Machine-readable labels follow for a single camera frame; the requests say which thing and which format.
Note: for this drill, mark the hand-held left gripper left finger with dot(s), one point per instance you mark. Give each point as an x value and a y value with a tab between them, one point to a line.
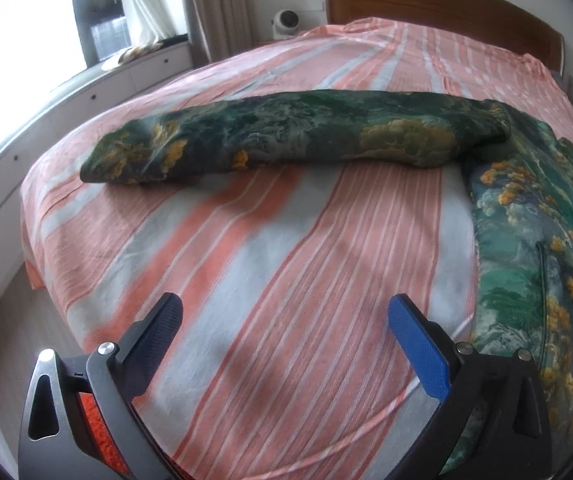
159	327

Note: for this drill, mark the bed with striped pink sheet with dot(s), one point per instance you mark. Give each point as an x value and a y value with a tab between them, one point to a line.
266	260

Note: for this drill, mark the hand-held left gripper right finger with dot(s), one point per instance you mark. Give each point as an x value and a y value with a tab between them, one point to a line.
419	340

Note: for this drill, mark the wooden bed headboard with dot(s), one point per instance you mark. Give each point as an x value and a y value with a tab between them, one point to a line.
441	5

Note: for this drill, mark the window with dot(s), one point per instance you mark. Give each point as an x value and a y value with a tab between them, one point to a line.
31	25

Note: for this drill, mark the white sheer curtain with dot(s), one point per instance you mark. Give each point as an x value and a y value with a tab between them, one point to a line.
149	0

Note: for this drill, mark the small white fan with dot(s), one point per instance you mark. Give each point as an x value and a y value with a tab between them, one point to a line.
286	22

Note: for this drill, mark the white window seat cabinet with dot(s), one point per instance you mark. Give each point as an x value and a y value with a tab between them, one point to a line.
41	115

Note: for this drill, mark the green printed garment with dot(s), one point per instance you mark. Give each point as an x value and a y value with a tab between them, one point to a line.
316	125

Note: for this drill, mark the beige curtain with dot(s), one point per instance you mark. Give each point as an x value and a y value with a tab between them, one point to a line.
216	5

